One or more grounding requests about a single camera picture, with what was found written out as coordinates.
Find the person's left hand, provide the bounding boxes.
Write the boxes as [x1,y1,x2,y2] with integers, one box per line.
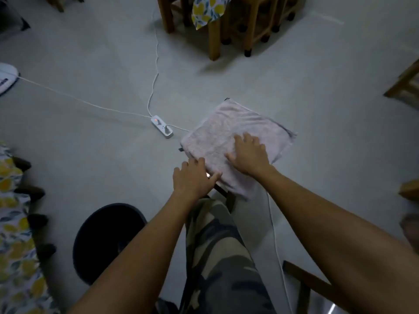
[173,157,223,202]

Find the person's right hand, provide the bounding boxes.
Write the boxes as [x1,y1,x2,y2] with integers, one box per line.
[224,132,278,181]

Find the pink towel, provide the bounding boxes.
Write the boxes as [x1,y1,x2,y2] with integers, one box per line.
[180,99,297,200]

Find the person's right forearm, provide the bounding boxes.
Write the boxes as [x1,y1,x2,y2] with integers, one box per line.
[259,169,419,314]

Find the person's left forearm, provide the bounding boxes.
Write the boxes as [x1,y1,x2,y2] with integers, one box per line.
[67,191,210,314]

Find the white power strip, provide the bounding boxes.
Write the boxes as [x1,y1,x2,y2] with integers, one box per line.
[151,114,174,140]

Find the camouflage trousers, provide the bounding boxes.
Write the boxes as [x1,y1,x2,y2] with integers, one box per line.
[156,197,278,314]

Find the wooden table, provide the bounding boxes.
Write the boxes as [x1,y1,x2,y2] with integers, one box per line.
[156,0,236,62]

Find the wooden stool with black feet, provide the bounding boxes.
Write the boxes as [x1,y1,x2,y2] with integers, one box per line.
[221,0,300,58]

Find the round black stool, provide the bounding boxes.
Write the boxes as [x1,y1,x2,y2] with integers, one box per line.
[72,203,148,287]

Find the small lemon print cloth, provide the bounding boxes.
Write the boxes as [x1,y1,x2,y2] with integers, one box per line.
[191,0,235,31]

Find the wooden furniture corner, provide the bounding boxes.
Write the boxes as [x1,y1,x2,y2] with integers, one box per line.
[398,179,419,202]

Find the wooden chair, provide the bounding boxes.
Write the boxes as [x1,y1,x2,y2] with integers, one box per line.
[383,58,419,111]

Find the dark chair foot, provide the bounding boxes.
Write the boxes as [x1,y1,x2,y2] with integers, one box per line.
[27,213,50,230]
[12,157,33,172]
[14,186,46,202]
[35,243,57,260]

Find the large lemon print tablecloth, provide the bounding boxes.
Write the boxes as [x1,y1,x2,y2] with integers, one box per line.
[0,142,62,314]

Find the wooden furniture leg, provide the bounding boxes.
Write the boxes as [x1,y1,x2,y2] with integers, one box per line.
[45,0,85,13]

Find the white fan base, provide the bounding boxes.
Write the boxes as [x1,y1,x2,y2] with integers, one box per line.
[0,62,20,96]

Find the thin white cable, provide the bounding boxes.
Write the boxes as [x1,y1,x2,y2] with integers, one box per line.
[267,192,294,314]

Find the white power strip cable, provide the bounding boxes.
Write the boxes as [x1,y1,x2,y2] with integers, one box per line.
[147,9,161,118]

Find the white fan cable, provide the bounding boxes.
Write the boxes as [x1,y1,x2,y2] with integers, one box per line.
[18,76,153,119]

